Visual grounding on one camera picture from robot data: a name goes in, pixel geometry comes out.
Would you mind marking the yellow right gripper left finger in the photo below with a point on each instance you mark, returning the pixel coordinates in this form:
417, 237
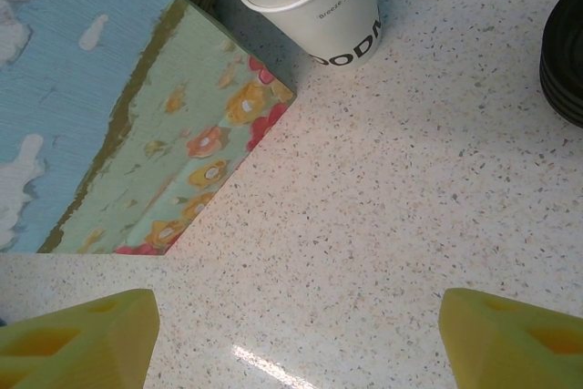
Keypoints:
91, 343

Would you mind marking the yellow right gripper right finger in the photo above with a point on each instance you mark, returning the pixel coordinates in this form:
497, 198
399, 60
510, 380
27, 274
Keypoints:
514, 343

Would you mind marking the floral print paper gift bag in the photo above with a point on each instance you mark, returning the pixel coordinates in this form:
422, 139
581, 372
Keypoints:
114, 111

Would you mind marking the black plastic cup lid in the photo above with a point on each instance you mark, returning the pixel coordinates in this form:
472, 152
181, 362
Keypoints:
567, 109
562, 81
569, 24

